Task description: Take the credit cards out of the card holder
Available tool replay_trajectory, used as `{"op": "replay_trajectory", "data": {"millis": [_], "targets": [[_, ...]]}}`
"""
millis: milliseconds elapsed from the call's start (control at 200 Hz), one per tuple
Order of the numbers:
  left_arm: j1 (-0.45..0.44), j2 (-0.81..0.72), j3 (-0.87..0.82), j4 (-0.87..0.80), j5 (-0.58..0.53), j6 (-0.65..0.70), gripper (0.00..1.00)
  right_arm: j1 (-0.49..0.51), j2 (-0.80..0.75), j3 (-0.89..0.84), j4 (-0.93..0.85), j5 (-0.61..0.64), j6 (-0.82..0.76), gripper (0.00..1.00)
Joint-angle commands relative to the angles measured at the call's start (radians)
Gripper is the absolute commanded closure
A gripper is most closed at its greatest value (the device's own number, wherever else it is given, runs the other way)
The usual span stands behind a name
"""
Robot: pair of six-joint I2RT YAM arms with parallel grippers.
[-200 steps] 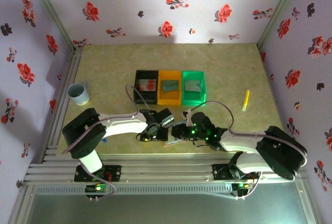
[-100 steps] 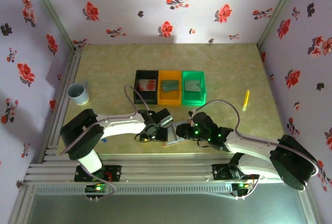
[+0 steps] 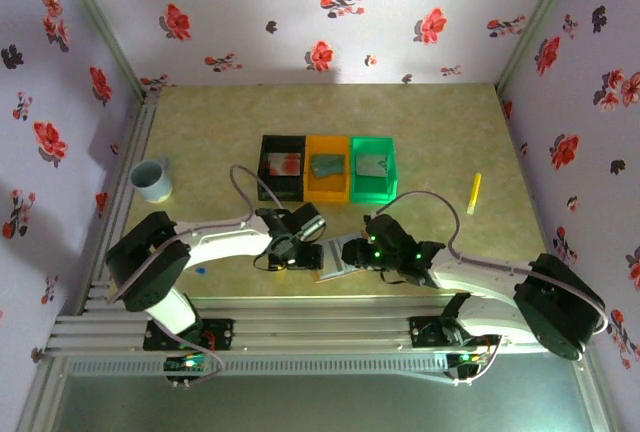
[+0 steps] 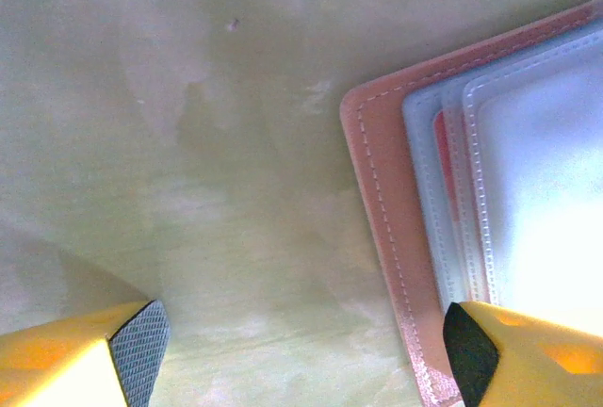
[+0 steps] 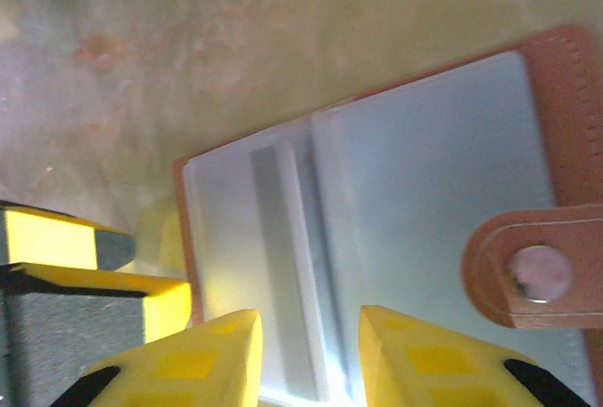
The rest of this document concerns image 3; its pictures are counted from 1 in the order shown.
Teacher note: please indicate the grey VIP credit card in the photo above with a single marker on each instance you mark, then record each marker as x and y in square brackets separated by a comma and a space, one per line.
[370, 166]

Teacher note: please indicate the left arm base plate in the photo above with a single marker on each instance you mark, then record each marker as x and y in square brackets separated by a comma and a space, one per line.
[222, 332]

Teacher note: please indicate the light blue mug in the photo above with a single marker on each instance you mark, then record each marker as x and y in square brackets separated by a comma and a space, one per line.
[150, 179]

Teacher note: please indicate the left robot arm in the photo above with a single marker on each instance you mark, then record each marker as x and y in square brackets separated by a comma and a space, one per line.
[225, 242]

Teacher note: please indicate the aluminium corner post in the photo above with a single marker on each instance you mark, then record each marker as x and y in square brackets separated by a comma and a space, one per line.
[536, 22]
[102, 22]

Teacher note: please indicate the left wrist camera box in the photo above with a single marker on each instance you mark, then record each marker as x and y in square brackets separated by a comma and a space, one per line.
[307, 217]

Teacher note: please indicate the black plastic bin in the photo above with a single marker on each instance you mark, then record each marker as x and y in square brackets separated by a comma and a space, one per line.
[265, 187]

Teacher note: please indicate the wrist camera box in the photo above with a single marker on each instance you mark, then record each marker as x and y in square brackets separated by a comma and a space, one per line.
[382, 229]
[307, 217]

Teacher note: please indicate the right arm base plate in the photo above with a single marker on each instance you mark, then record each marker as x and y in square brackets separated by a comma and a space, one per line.
[420, 332]

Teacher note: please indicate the yellow marker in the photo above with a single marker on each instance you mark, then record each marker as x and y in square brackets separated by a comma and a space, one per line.
[475, 192]

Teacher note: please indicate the green plastic bin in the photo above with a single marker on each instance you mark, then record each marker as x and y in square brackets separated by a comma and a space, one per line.
[372, 191]

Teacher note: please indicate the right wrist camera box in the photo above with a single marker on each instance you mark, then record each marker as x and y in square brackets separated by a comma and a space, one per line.
[382, 229]

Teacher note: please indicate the pink card holder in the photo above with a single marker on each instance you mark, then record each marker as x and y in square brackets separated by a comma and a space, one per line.
[336, 257]

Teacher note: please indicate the orange plastic bin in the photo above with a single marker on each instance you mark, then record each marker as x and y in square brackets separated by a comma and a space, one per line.
[327, 189]

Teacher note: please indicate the aluminium side rail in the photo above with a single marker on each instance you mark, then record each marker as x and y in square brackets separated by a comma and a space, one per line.
[146, 117]

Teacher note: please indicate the red flower credit card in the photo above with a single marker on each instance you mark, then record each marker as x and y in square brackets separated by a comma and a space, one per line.
[284, 164]

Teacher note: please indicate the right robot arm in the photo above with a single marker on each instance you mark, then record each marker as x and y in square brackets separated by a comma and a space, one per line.
[480, 277]

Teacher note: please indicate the aluminium frame rail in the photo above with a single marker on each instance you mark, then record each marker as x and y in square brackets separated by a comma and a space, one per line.
[320, 322]

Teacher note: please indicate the right controller board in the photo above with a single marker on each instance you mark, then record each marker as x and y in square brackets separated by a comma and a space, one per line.
[465, 358]

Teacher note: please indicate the controller board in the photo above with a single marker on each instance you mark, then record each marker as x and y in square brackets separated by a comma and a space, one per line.
[187, 363]
[465, 358]

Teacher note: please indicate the left controller board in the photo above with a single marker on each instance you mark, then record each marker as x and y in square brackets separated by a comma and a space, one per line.
[187, 363]

